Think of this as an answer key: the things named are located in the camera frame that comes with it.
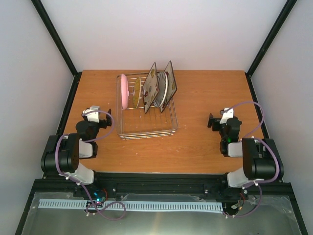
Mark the black frame post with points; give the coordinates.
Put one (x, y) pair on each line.
(284, 13)
(54, 35)

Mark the pink round plate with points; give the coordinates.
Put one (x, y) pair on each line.
(124, 91)

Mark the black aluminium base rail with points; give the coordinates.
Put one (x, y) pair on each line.
(204, 186)

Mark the left black frame post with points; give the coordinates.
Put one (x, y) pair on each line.
(54, 35)

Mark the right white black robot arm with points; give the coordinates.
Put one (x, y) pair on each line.
(261, 161)

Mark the right black frame post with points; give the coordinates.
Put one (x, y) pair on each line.
(284, 13)

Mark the round woven bamboo plate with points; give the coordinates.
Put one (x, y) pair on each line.
(137, 92)

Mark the circuit board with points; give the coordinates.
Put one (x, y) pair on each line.
(100, 195)
(240, 203)

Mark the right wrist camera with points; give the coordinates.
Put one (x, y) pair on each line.
(226, 113)

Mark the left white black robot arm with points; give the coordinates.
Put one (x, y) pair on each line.
(63, 153)

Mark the square dark rimmed plate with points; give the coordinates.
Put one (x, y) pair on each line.
(150, 88)

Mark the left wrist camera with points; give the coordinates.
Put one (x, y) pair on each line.
(91, 114)

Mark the grey slotted cable duct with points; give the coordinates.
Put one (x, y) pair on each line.
(133, 206)

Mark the wire metal dish rack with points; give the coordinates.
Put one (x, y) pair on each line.
(133, 122)

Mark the square floral plate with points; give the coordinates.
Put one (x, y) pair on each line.
(172, 85)

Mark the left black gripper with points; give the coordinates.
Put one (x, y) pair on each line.
(104, 124)

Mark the left circuit board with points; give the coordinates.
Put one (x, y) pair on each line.
(100, 195)

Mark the round striped white plate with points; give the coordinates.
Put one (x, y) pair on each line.
(162, 79)

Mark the right circuit board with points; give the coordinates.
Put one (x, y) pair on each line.
(240, 203)

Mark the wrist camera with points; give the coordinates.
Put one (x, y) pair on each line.
(91, 114)
(226, 113)

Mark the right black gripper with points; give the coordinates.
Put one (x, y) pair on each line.
(215, 121)

